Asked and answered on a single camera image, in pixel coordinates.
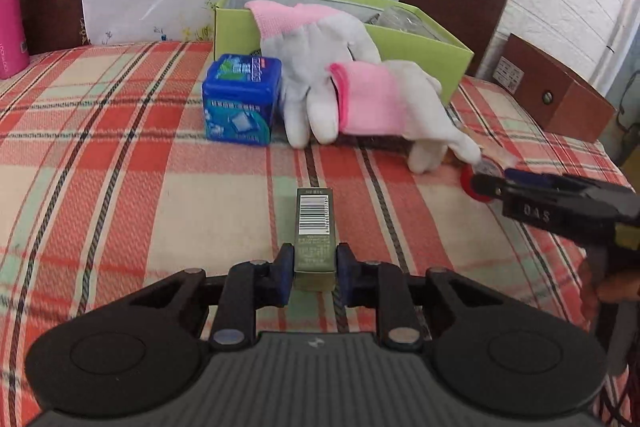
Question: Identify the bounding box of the green small carton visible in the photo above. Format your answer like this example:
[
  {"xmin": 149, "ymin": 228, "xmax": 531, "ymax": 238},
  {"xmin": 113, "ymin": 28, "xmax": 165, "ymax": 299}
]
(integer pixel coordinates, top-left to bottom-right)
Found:
[{"xmin": 294, "ymin": 187, "xmax": 337, "ymax": 293}]

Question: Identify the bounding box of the red tape roll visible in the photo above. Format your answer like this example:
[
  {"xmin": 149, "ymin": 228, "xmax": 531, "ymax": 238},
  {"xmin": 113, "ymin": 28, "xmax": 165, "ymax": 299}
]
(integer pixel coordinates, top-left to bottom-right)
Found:
[{"xmin": 460, "ymin": 156, "xmax": 502, "ymax": 202}]

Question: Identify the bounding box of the blue wet wipes pack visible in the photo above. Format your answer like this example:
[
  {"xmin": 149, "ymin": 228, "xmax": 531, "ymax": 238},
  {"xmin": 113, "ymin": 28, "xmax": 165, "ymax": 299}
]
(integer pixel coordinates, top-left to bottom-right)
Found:
[{"xmin": 202, "ymin": 54, "xmax": 282, "ymax": 146}]

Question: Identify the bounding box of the white pink glove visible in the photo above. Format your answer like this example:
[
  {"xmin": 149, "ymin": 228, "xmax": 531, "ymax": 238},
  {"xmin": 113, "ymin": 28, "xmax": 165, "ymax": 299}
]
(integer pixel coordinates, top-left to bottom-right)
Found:
[
  {"xmin": 245, "ymin": 0, "xmax": 381, "ymax": 150},
  {"xmin": 329, "ymin": 60, "xmax": 482, "ymax": 174}
]

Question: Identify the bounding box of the clear plastic cup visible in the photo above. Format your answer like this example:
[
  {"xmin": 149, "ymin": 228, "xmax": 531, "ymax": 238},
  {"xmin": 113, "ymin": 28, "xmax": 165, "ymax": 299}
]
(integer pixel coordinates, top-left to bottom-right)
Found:
[{"xmin": 368, "ymin": 6, "xmax": 448, "ymax": 41}]

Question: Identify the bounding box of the person's right hand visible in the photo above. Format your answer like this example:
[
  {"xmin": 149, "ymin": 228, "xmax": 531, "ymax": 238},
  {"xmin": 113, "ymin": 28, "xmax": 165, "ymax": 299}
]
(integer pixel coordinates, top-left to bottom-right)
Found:
[{"xmin": 578, "ymin": 259, "xmax": 640, "ymax": 322}]

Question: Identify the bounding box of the brown cardboard box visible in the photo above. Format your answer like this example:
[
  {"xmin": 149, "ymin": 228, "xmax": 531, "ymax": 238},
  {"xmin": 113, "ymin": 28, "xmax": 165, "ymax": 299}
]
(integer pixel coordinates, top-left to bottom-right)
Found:
[{"xmin": 492, "ymin": 34, "xmax": 614, "ymax": 143}]

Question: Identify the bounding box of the plaid bed sheet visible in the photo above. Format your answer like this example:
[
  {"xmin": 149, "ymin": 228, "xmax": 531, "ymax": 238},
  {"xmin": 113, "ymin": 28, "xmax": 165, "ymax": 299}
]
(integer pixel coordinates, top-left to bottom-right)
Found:
[{"xmin": 0, "ymin": 40, "xmax": 637, "ymax": 427}]

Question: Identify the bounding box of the light green open box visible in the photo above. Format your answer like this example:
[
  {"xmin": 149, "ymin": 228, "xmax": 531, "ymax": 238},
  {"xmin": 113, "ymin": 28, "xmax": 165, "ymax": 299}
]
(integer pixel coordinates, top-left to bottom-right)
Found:
[{"xmin": 213, "ymin": 0, "xmax": 473, "ymax": 103}]

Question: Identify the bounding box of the pink thermos bottle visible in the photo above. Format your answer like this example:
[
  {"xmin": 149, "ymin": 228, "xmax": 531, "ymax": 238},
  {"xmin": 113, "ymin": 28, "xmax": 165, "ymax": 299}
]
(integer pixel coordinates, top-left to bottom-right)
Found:
[{"xmin": 0, "ymin": 0, "xmax": 29, "ymax": 80}]

